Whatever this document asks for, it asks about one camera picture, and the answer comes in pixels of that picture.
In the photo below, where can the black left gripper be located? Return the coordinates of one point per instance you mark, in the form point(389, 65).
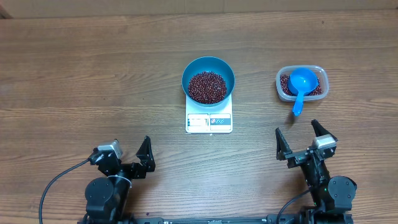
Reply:
point(138, 172)

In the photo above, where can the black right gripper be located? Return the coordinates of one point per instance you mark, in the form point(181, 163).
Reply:
point(283, 152)

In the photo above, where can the blue plastic measuring scoop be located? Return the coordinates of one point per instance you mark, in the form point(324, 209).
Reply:
point(302, 81)

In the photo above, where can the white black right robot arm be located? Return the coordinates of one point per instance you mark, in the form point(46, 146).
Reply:
point(332, 196)

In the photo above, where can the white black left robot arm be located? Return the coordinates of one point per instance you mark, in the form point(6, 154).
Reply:
point(106, 196)

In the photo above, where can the white digital kitchen scale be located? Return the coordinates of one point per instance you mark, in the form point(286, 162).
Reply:
point(206, 119)

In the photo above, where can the red beans in bowl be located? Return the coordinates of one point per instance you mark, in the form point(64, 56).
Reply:
point(207, 88)

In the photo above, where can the teal bowl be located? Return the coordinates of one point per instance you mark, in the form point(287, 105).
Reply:
point(209, 64)

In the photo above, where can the clear plastic bean container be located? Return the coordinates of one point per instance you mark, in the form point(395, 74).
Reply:
point(318, 71)

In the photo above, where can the red beans in container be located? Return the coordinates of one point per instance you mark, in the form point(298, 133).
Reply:
point(284, 85)

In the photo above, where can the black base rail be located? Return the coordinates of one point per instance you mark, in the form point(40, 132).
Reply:
point(270, 219)

